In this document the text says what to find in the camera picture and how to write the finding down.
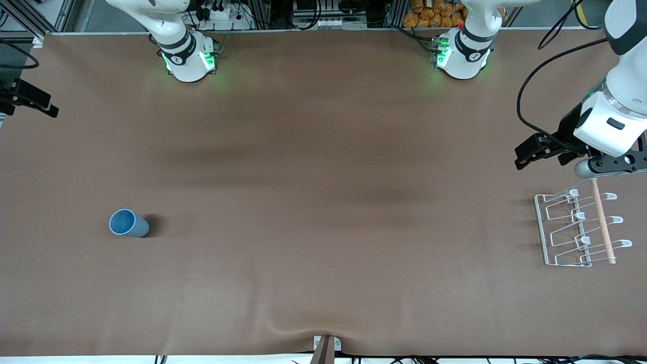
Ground blue plastic cup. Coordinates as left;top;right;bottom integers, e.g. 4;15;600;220
109;208;150;238

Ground wooden rack rod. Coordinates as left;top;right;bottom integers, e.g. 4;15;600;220
590;178;617;265

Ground orange snack pile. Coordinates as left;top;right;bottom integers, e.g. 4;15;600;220
403;0;467;28

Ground white power strip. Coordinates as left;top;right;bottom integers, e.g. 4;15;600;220
198;0;253;31

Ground brown table cover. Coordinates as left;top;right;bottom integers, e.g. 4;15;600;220
0;28;647;357

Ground white connector block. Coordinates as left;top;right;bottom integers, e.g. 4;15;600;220
293;14;368;30

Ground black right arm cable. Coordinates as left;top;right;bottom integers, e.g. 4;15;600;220
0;39;40;69

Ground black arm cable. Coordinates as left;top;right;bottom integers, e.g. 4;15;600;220
0;39;40;69
517;0;610;145

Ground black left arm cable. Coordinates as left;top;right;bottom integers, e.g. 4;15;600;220
517;0;610;145

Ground white wire cup rack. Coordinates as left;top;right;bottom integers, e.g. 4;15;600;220
534;188;633;267

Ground aluminium frame profiles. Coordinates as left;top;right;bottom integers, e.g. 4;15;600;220
0;0;97;41

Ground metal clamp bracket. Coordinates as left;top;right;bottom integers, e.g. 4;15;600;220
311;335;342;364

